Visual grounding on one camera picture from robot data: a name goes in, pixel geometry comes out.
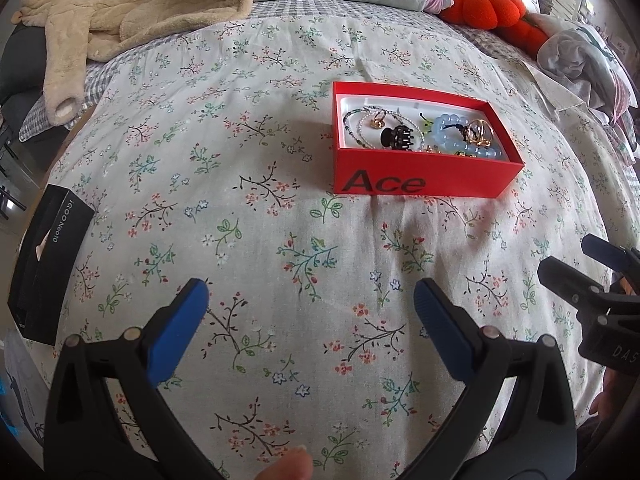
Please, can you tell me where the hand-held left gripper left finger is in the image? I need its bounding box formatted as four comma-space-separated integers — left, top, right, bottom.
42, 277, 226, 480

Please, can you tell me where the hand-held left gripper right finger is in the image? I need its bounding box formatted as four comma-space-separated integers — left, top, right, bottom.
395, 278, 581, 480

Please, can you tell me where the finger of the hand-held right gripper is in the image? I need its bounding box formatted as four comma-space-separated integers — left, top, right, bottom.
581, 234, 640, 281
537, 256, 616, 321

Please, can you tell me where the red cardboard box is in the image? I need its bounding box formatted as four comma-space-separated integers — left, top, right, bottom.
331, 80, 526, 198

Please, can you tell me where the black hair claw clip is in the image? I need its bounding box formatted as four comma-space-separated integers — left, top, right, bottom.
379, 124, 417, 152

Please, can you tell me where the person's right hand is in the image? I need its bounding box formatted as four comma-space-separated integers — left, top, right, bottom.
589, 371, 626, 426

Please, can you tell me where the person's left hand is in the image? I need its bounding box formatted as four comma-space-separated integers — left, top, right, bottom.
250, 447, 315, 480

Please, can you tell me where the floral bedsheet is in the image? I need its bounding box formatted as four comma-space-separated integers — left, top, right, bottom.
30, 12, 640, 480

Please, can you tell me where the black phone box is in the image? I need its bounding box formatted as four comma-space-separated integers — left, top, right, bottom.
7, 184, 96, 347

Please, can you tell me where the white box blue print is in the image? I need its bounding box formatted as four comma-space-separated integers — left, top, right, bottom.
0, 330, 51, 443

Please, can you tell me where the crumpled white grey blanket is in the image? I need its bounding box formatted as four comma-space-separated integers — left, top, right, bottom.
537, 22, 640, 126

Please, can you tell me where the orange plush pumpkin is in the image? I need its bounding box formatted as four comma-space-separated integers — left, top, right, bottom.
439, 0, 551, 56

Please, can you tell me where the dark grey cushion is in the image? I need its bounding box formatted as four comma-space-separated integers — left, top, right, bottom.
0, 25, 48, 106

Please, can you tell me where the beige fleece jacket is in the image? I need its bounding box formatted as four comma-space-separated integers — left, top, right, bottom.
11, 0, 253, 128

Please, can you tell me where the blue bead bracelet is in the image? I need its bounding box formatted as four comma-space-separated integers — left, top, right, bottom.
430, 114, 503, 161

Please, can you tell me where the beaded necklace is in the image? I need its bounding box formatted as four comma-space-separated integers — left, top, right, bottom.
356, 106, 426, 150

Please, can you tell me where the dark multicolour bead bracelet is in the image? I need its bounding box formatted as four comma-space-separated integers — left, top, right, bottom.
342, 107, 381, 148

